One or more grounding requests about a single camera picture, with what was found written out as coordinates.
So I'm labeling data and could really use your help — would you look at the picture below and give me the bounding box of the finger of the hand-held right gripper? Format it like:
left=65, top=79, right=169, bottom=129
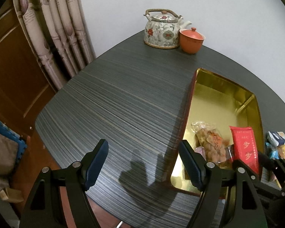
left=258, top=152, right=285, bottom=188
left=231, top=159, right=285, bottom=196

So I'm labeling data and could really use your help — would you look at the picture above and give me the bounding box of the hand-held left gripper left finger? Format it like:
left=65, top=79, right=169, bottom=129
left=19, top=138, right=109, bottom=228

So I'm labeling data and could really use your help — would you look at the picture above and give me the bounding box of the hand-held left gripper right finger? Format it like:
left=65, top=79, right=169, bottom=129
left=179, top=140, right=268, bottom=228

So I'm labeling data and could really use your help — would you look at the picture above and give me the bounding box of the pink patterned snack packet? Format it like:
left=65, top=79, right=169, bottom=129
left=195, top=146, right=207, bottom=161

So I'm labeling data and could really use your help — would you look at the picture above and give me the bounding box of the clear nut brittle packet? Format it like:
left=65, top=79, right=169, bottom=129
left=191, top=122, right=231, bottom=169

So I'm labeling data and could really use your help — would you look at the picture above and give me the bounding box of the navy and white long packet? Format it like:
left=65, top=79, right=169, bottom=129
left=267, top=131, right=285, bottom=147

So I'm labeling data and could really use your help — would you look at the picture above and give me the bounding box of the red snack packet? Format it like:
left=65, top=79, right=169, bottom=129
left=229, top=125, right=261, bottom=176

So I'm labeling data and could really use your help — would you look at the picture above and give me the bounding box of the red tin box gold inside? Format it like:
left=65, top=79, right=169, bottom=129
left=170, top=68, right=264, bottom=209

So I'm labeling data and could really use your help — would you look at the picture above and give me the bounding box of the blue foam mat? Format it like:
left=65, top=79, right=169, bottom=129
left=0, top=113, right=28, bottom=171

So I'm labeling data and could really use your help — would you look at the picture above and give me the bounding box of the grey cloth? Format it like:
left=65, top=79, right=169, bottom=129
left=0, top=128, right=21, bottom=193

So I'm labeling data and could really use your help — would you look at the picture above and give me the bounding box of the brown wooden door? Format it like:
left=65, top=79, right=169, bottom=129
left=0, top=2, right=69, bottom=138

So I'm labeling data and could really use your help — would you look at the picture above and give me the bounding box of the orange lidded clay cup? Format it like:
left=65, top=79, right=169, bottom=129
left=179, top=27, right=206, bottom=54

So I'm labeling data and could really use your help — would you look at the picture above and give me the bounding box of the floral ceramic teapot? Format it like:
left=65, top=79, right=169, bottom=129
left=143, top=8, right=193, bottom=50

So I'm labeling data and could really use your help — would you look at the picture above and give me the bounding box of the beige patterned curtain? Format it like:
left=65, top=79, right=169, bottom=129
left=12, top=0, right=97, bottom=93

